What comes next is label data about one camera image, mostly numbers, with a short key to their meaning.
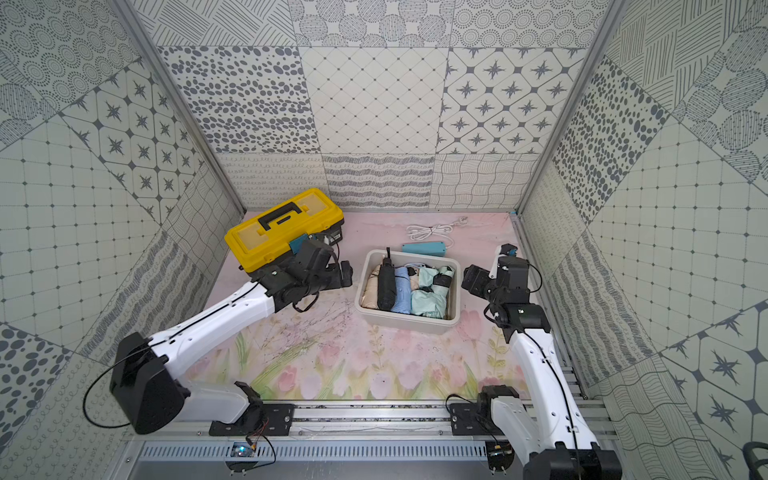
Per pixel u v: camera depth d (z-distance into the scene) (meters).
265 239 0.90
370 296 0.84
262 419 0.70
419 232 1.11
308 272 0.60
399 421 0.76
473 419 0.74
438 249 1.07
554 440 0.39
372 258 0.90
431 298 0.83
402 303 0.81
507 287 0.58
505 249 0.69
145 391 0.39
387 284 0.81
